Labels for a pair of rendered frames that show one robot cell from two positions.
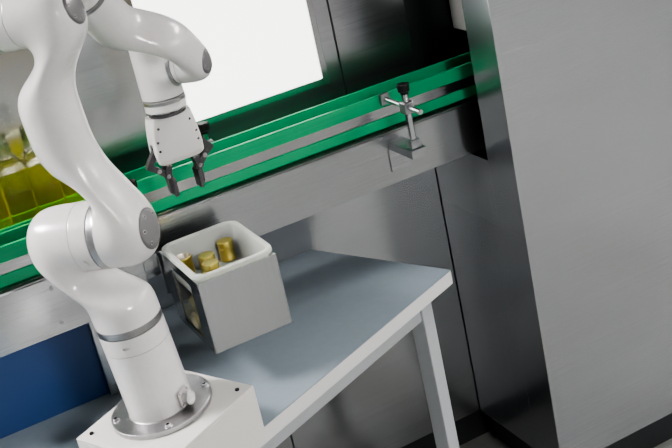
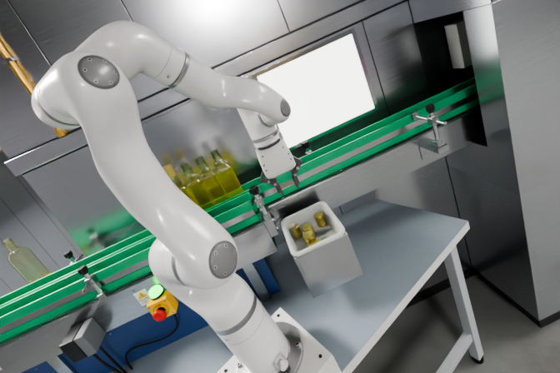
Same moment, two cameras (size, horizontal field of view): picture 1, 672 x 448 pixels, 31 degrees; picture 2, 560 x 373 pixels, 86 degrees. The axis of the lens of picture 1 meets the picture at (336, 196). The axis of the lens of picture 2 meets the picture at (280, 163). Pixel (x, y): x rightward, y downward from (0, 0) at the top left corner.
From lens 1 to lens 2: 1.54 m
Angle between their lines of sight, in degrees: 20
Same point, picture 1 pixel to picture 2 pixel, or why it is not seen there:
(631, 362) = not seen: outside the picture
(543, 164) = (534, 147)
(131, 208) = (202, 247)
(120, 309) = (216, 315)
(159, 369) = (256, 350)
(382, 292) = (422, 236)
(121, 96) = not seen: hidden behind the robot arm
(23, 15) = (51, 88)
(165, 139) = (268, 162)
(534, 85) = (530, 94)
